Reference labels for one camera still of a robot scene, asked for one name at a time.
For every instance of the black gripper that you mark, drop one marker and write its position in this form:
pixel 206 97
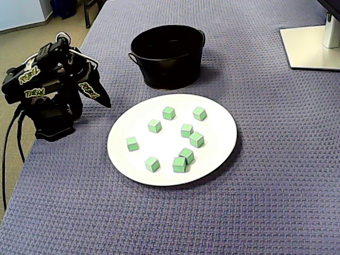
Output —
pixel 90 85

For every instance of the green cube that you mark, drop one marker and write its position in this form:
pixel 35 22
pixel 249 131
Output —
pixel 186 154
pixel 196 140
pixel 199 114
pixel 132 144
pixel 154 126
pixel 151 164
pixel 179 165
pixel 186 130
pixel 168 113

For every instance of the black robot arm with stickers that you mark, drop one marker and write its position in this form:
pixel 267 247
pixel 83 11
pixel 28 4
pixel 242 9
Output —
pixel 53 119

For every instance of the white round plate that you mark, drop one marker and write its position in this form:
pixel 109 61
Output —
pixel 170 143

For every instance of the black metal bucket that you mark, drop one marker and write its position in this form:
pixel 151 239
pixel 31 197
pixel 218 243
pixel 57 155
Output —
pixel 170 69

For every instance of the dark blue bin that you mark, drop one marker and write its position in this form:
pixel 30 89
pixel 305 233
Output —
pixel 63 8

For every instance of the blue woven table cloth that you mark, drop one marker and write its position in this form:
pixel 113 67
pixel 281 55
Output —
pixel 239 186

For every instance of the white monitor stand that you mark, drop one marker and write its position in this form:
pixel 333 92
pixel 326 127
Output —
pixel 305 47

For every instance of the dark chair frame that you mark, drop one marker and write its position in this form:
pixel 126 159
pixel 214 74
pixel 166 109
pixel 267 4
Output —
pixel 89 13

